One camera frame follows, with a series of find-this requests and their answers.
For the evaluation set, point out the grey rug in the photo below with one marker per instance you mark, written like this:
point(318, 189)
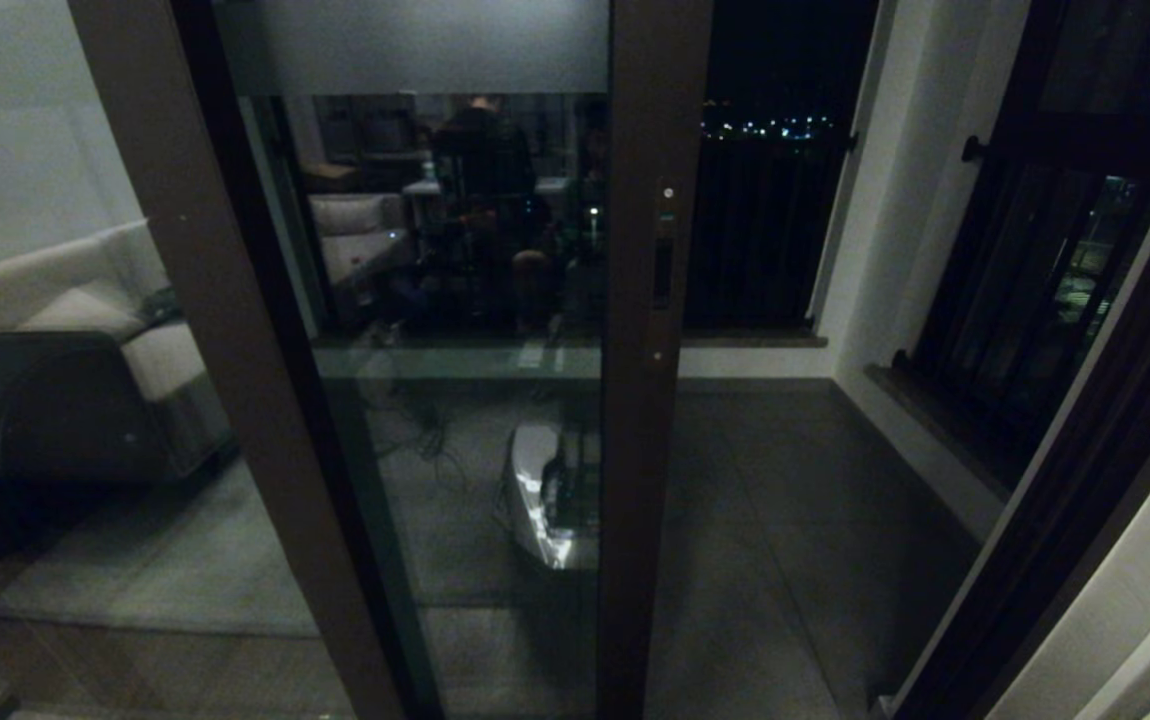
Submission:
point(155, 560)

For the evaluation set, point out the black balcony railing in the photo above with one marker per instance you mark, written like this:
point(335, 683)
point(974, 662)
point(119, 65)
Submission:
point(765, 230)

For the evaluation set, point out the long brown stone sill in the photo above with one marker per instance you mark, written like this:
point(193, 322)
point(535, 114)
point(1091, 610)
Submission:
point(750, 339)

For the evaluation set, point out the fixed glass panel brown frame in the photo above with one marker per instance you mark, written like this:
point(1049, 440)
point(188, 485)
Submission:
point(280, 450)

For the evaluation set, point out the short brown stone sill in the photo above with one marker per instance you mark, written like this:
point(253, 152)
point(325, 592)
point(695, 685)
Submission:
point(945, 428)

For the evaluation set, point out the sliding glass door brown frame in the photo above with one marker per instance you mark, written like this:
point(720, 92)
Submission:
point(650, 480)

